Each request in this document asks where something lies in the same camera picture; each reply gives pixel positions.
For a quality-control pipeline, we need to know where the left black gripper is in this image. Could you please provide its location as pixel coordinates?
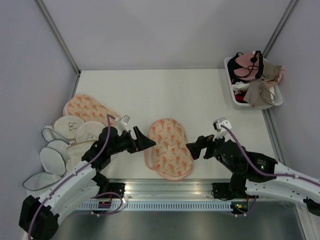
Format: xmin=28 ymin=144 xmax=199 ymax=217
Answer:
xmin=108 ymin=126 xmax=156 ymax=156

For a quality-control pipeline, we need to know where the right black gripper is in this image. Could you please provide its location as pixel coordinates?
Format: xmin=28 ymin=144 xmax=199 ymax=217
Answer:
xmin=185 ymin=129 xmax=238 ymax=173

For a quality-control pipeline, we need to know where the tulip print mesh laundry bag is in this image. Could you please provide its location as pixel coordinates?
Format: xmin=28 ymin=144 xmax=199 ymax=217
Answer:
xmin=144 ymin=118 xmax=194 ymax=181

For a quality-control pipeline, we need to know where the pink black bra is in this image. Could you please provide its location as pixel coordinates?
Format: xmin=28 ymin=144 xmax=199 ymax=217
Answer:
xmin=226 ymin=50 xmax=264 ymax=82

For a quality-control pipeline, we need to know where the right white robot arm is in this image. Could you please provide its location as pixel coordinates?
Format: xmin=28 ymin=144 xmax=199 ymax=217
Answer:
xmin=186 ymin=135 xmax=320 ymax=216

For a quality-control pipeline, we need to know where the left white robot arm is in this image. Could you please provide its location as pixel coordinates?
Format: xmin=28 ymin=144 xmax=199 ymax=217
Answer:
xmin=18 ymin=126 xmax=156 ymax=240

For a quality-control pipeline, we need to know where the white round laundry bag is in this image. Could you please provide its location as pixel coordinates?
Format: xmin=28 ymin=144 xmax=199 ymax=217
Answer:
xmin=75 ymin=121 xmax=106 ymax=143
xmin=53 ymin=115 xmax=85 ymax=140

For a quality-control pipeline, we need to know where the beige bra in basket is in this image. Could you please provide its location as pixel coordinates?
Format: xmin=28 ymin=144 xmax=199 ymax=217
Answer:
xmin=243 ymin=60 xmax=285 ymax=108

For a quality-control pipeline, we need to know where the grey trimmed white mesh bag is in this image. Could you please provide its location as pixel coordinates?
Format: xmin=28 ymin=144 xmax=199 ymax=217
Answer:
xmin=22 ymin=172 xmax=62 ymax=192

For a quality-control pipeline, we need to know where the white plastic basket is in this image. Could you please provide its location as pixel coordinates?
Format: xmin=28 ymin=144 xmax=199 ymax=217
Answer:
xmin=224 ymin=56 xmax=284 ymax=110

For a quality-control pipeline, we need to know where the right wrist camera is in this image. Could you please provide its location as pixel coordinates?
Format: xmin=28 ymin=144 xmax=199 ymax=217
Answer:
xmin=212 ymin=117 xmax=232 ymax=139

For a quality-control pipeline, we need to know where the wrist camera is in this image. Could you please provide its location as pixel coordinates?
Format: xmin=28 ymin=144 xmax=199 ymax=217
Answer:
xmin=212 ymin=117 xmax=232 ymax=139
xmin=117 ymin=115 xmax=131 ymax=131

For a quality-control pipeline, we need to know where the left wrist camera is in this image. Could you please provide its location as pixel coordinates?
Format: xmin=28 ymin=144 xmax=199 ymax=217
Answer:
xmin=117 ymin=115 xmax=131 ymax=131

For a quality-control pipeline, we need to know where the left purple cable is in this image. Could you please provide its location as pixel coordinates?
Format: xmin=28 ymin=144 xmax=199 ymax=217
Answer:
xmin=26 ymin=114 xmax=126 ymax=238

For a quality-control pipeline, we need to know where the purple cable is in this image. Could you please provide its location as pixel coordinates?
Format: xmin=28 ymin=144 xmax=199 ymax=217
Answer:
xmin=26 ymin=114 xmax=126 ymax=238
xmin=219 ymin=124 xmax=320 ymax=218

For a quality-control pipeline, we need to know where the aluminium mounting rail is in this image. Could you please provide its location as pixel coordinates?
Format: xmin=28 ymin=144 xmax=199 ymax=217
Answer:
xmin=62 ymin=178 xmax=308 ymax=201

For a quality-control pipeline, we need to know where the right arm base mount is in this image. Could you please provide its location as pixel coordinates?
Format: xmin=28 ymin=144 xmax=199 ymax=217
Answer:
xmin=210 ymin=182 xmax=255 ymax=201

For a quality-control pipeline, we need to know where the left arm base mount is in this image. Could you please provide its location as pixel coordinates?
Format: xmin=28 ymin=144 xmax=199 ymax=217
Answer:
xmin=97 ymin=182 xmax=126 ymax=201

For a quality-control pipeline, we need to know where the white slotted cable duct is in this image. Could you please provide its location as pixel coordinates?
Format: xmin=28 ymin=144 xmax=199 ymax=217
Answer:
xmin=76 ymin=199 xmax=232 ymax=212

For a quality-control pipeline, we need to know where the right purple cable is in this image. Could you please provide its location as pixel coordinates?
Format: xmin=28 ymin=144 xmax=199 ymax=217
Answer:
xmin=219 ymin=124 xmax=320 ymax=218

